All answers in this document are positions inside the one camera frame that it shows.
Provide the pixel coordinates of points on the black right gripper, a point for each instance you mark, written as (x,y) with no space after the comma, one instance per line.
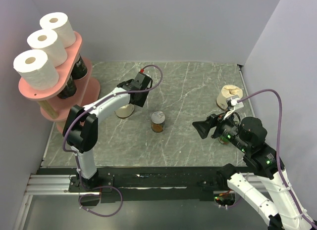
(203,127)

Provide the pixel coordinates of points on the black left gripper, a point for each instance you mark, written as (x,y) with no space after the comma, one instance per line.
(141,102)

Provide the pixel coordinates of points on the beige roll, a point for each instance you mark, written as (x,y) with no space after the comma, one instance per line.
(226,92)
(125,111)

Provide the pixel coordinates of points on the black roll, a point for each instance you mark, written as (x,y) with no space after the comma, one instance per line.
(79,70)
(69,90)

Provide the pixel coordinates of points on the white toilet roll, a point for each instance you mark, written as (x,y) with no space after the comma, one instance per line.
(36,69)
(48,41)
(59,22)

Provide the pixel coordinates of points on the white toilet roll front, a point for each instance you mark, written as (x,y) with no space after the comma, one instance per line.
(48,41)

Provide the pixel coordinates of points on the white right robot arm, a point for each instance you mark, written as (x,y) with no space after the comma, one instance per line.
(282,211)

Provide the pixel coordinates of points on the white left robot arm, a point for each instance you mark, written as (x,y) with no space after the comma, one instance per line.
(82,124)

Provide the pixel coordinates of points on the pink three-tier shelf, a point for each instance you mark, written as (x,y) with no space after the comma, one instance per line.
(56,102)

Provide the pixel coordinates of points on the green glass bottle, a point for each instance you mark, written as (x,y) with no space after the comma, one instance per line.
(223,140)

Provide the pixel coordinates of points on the tin can orange label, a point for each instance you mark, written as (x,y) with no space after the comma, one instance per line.
(157,121)

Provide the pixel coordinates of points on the aluminium frame rail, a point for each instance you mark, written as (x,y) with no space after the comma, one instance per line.
(40,185)

